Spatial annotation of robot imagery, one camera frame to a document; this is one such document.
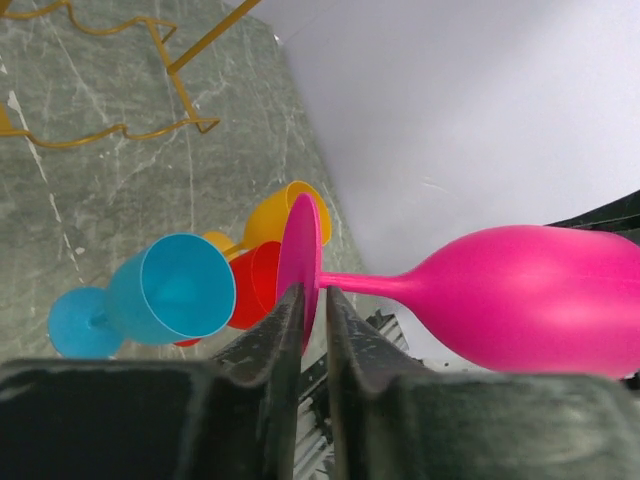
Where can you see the red wine glass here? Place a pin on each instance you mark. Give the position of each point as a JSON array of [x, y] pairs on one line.
[[250, 285]]

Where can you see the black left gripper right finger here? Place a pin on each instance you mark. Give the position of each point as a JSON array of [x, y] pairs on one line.
[[506, 426]]

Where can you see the orange wine glass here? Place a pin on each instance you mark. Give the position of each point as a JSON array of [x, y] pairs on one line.
[[267, 221]]

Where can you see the aluminium rail frame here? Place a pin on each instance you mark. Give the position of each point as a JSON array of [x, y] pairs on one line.
[[349, 417]]

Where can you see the blue wine glass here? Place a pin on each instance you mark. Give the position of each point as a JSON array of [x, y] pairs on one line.
[[79, 325]]

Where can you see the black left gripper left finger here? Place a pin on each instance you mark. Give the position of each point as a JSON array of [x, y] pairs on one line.
[[232, 416]]

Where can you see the pink wine glass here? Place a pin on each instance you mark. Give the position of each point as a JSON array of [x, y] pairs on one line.
[[523, 298]]

